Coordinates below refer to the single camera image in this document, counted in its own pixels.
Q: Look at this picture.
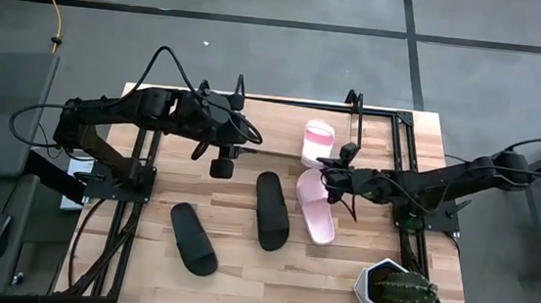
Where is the yellow hanging cable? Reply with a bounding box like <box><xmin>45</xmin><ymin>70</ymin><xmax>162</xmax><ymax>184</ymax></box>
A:
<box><xmin>13</xmin><ymin>0</ymin><xmax>67</xmax><ymax>55</ymax></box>

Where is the grey side desk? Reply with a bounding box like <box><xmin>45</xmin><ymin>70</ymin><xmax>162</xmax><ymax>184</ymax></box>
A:
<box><xmin>0</xmin><ymin>48</ymin><xmax>96</xmax><ymax>303</ymax></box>

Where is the wooden shelf with black frame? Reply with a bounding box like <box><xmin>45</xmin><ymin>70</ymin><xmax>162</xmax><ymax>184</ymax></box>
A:
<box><xmin>228</xmin><ymin>73</ymin><xmax>369</xmax><ymax>166</ymax></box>

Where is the white paper sheet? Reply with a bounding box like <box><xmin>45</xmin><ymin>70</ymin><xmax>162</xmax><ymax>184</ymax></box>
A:
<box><xmin>59</xmin><ymin>156</ymin><xmax>96</xmax><ymax>214</ymax></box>

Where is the black foam slide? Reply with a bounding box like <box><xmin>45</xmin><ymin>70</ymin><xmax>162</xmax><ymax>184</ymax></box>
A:
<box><xmin>163</xmin><ymin>200</ymin><xmax>224</xmax><ymax>280</ymax></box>
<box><xmin>249</xmin><ymin>170</ymin><xmax>296</xmax><ymax>254</ymax></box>

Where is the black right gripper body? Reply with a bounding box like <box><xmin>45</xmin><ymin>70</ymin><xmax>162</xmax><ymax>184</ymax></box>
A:
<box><xmin>338</xmin><ymin>165</ymin><xmax>379</xmax><ymax>204</ymax></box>

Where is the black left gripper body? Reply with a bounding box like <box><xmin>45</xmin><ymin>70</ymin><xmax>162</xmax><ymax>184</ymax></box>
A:
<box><xmin>207</xmin><ymin>140</ymin><xmax>244</xmax><ymax>181</ymax></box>

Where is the black aluminium table frame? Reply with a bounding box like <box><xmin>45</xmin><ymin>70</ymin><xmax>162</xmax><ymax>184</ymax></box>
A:
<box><xmin>58</xmin><ymin>80</ymin><xmax>488</xmax><ymax>303</ymax></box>

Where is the pink foam slide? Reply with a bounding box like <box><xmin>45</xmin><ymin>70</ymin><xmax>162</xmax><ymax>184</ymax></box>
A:
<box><xmin>299</xmin><ymin>118</ymin><xmax>338</xmax><ymax>172</ymax></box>
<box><xmin>290</xmin><ymin>166</ymin><xmax>342</xmax><ymax>248</ymax></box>

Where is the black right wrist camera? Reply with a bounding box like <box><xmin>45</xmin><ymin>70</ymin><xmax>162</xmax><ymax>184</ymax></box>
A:
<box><xmin>337</xmin><ymin>141</ymin><xmax>360</xmax><ymax>166</ymax></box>

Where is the green cactus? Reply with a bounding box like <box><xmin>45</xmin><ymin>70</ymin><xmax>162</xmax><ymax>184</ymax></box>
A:
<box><xmin>375</xmin><ymin>268</ymin><xmax>441</xmax><ymax>303</ymax></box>

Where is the white angular plant pot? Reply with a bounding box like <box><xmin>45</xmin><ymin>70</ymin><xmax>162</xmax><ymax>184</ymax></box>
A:
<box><xmin>350</xmin><ymin>254</ymin><xmax>433</xmax><ymax>303</ymax></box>

